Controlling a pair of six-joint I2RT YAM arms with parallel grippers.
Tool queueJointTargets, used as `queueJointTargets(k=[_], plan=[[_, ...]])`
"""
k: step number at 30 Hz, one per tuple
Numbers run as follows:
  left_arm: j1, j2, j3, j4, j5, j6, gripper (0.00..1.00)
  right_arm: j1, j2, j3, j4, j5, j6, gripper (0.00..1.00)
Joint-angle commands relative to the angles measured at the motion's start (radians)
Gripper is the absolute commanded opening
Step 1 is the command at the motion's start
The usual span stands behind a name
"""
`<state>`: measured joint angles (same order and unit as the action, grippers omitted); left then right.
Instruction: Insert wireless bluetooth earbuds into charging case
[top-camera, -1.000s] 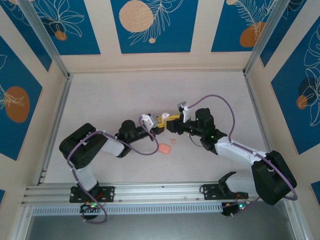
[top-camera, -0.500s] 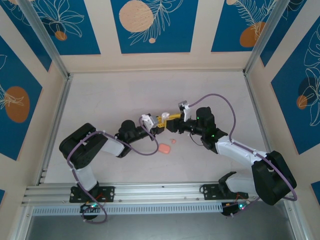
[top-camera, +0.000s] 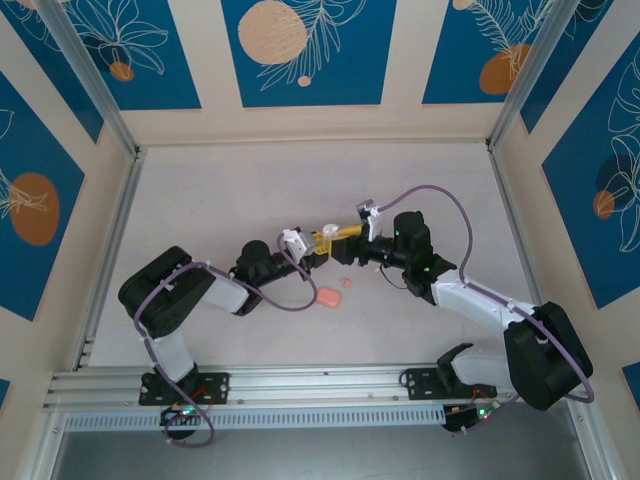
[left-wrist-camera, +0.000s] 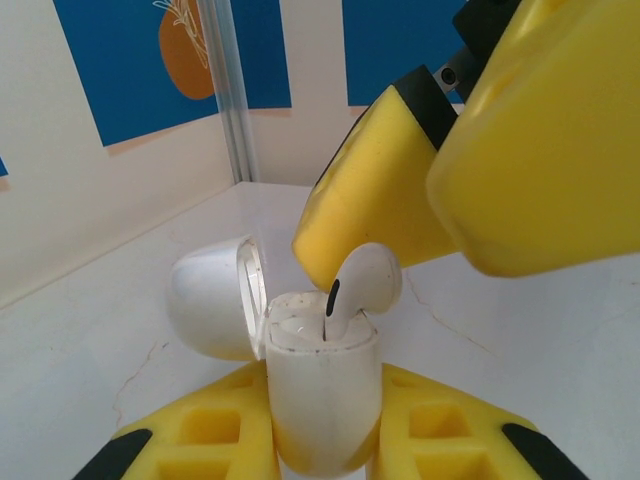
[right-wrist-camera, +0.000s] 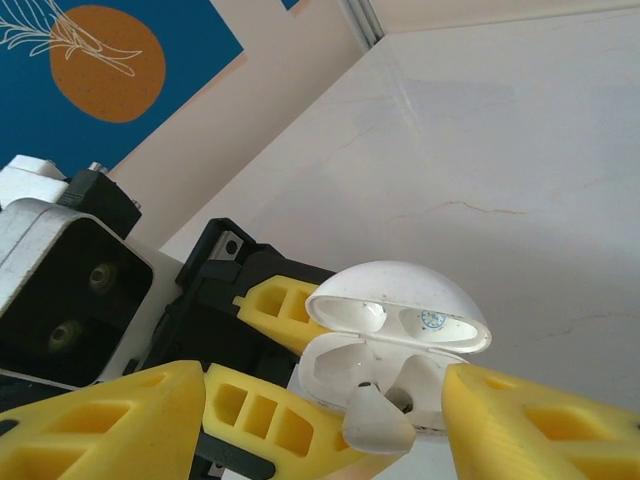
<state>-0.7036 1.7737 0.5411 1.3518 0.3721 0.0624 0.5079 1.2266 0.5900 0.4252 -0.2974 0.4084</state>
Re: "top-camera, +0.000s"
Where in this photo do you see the right gripper thin black wire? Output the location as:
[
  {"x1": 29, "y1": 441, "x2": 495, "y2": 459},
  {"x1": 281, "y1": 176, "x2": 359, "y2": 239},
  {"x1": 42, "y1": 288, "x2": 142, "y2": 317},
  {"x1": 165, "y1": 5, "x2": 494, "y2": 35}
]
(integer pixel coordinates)
[{"x1": 375, "y1": 266, "x2": 406, "y2": 291}]

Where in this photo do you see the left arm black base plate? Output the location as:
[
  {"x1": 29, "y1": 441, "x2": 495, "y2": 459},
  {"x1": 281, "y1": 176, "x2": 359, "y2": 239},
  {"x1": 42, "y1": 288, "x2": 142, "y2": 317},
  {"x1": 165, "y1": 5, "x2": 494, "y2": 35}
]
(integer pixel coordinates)
[{"x1": 138, "y1": 371, "x2": 232, "y2": 406}]

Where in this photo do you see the black controller board with LED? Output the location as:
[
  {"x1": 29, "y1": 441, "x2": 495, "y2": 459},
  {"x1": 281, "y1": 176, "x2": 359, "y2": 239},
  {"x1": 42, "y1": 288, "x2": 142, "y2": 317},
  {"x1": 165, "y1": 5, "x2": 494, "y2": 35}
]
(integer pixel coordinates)
[
  {"x1": 442, "y1": 402, "x2": 497, "y2": 435},
  {"x1": 158, "y1": 404, "x2": 207, "y2": 444}
]

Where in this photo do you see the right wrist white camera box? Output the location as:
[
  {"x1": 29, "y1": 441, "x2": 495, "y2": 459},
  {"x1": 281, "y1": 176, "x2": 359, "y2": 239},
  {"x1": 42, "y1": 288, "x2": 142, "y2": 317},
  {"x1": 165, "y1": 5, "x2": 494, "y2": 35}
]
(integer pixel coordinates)
[{"x1": 354, "y1": 198, "x2": 385, "y2": 237}]

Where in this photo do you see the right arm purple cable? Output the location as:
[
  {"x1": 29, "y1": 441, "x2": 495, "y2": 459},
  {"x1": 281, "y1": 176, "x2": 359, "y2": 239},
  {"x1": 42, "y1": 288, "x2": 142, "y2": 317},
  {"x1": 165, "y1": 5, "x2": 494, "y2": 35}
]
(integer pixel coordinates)
[{"x1": 379, "y1": 184, "x2": 596, "y2": 437}]

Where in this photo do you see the grey slotted cable duct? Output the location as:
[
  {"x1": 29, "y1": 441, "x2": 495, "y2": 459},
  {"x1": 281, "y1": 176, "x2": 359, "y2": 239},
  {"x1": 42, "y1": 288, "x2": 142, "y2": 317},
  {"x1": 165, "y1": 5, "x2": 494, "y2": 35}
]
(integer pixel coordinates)
[{"x1": 63, "y1": 405, "x2": 447, "y2": 432}]

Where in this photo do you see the aluminium frame leg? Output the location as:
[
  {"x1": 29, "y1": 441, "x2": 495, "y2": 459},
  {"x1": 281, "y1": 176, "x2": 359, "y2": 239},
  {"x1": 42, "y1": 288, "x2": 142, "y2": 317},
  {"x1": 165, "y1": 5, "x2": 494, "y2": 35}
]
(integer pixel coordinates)
[
  {"x1": 567, "y1": 399, "x2": 624, "y2": 480},
  {"x1": 14, "y1": 412, "x2": 69, "y2": 480}
]

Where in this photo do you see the long aluminium mounting rail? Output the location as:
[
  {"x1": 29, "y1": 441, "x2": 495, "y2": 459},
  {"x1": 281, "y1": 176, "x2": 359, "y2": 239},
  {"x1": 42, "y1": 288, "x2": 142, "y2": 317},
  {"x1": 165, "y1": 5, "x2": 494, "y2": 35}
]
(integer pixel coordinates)
[{"x1": 42, "y1": 360, "x2": 595, "y2": 414}]

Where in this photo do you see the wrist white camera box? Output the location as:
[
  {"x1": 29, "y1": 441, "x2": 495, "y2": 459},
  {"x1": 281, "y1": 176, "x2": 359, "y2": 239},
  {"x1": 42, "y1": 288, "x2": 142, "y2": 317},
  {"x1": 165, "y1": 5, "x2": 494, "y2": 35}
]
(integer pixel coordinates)
[
  {"x1": 354, "y1": 198, "x2": 385, "y2": 237},
  {"x1": 277, "y1": 227, "x2": 310, "y2": 265}
]

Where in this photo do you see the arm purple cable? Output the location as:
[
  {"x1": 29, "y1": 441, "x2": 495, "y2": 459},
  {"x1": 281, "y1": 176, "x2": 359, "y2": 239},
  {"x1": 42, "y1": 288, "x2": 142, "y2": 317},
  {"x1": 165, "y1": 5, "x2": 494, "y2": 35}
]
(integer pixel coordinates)
[
  {"x1": 379, "y1": 184, "x2": 596, "y2": 437},
  {"x1": 133, "y1": 247, "x2": 321, "y2": 446}
]

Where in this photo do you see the pink earbud charging case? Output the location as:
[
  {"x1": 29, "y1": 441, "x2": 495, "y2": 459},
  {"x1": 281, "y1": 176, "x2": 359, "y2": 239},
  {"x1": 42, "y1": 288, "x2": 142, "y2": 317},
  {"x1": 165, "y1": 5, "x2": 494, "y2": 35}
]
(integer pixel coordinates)
[{"x1": 316, "y1": 286, "x2": 343, "y2": 309}]

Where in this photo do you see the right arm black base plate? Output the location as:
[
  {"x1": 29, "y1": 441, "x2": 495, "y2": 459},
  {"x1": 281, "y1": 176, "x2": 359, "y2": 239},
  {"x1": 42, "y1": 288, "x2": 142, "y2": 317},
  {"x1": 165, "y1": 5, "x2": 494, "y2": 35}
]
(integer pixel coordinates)
[{"x1": 399, "y1": 367, "x2": 499, "y2": 401}]

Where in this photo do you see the aluminium table side rail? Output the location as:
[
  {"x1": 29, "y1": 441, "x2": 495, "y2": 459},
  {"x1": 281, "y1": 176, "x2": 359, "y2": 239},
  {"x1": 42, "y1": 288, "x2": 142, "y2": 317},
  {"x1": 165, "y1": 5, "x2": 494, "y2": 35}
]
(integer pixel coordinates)
[
  {"x1": 73, "y1": 147, "x2": 147, "y2": 372},
  {"x1": 485, "y1": 142, "x2": 562, "y2": 362}
]

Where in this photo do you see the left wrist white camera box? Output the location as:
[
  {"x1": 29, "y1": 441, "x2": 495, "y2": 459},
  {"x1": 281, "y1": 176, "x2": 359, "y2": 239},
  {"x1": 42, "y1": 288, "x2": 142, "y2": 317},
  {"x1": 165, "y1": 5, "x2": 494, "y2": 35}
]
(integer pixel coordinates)
[{"x1": 277, "y1": 227, "x2": 310, "y2": 265}]

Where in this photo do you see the aluminium corner post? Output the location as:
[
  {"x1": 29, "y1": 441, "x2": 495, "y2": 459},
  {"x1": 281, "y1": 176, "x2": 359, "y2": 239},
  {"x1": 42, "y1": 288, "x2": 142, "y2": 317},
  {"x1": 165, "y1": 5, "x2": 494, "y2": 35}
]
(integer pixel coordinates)
[
  {"x1": 37, "y1": 0, "x2": 142, "y2": 157},
  {"x1": 485, "y1": 0, "x2": 586, "y2": 151}
]

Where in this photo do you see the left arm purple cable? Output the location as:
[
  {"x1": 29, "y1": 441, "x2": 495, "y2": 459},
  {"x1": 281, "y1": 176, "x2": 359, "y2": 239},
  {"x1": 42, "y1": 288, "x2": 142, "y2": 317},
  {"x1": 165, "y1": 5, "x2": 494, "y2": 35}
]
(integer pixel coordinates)
[{"x1": 133, "y1": 247, "x2": 321, "y2": 446}]

